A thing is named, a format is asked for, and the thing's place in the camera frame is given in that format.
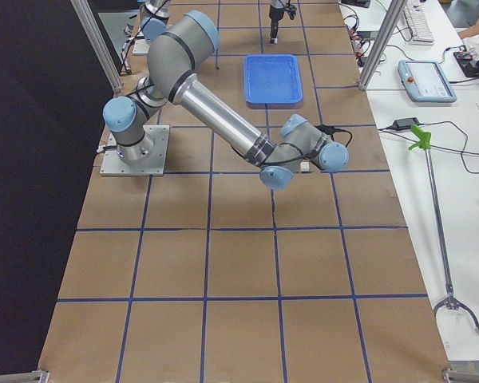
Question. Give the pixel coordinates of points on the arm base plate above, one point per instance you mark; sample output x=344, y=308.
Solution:
x=140, y=47
x=146, y=158

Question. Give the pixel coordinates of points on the black power adapter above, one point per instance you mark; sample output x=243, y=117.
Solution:
x=404, y=123

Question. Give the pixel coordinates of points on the white block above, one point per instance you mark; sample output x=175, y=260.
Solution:
x=305, y=167

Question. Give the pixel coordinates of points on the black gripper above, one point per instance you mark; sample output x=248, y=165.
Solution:
x=275, y=16

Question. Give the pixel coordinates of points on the blue plastic tray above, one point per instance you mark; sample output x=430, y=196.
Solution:
x=272, y=80

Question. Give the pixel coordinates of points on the white keyboard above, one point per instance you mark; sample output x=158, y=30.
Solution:
x=415, y=19

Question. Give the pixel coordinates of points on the aluminium frame post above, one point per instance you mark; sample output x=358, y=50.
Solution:
x=387, y=27

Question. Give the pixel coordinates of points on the teach pendant tablet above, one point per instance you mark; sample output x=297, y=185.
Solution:
x=425, y=81

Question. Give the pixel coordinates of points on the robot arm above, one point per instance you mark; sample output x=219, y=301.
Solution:
x=172, y=60
x=154, y=16

